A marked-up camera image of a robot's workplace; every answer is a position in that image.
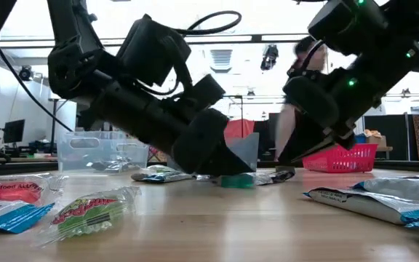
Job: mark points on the blue storage tub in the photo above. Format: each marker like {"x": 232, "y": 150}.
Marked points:
{"x": 360, "y": 139}

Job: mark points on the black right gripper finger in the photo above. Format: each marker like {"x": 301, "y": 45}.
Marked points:
{"x": 335, "y": 147}
{"x": 311, "y": 143}

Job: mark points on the dark Hershey's chocolate bar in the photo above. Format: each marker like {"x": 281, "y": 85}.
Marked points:
{"x": 278, "y": 177}
{"x": 139, "y": 177}
{"x": 129, "y": 166}
{"x": 104, "y": 166}

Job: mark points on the silver ceiling air duct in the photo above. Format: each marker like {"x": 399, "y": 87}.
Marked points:
{"x": 221, "y": 60}

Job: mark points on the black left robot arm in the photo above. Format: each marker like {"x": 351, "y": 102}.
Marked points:
{"x": 69, "y": 62}

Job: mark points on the red plastic basket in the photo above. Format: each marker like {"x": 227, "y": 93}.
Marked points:
{"x": 355, "y": 160}

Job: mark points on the cardboard box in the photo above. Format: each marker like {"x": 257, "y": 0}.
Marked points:
{"x": 375, "y": 140}

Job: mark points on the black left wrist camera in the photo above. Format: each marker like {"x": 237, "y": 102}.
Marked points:
{"x": 151, "y": 51}

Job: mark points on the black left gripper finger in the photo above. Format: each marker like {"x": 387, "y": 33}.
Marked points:
{"x": 233, "y": 163}

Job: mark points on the clear plastic bin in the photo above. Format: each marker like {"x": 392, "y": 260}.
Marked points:
{"x": 86, "y": 153}

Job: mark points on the orange cloth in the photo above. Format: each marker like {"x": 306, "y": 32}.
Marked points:
{"x": 240, "y": 127}

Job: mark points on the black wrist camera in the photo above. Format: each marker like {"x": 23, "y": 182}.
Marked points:
{"x": 151, "y": 51}
{"x": 344, "y": 25}

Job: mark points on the black computer monitor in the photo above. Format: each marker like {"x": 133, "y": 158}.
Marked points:
{"x": 14, "y": 131}

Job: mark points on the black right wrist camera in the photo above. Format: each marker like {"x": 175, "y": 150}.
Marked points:
{"x": 344, "y": 25}

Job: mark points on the black partition panel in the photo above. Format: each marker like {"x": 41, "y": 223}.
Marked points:
{"x": 395, "y": 134}

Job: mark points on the black ceiling-hung camera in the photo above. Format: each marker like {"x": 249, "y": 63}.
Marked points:
{"x": 269, "y": 58}
{"x": 25, "y": 73}

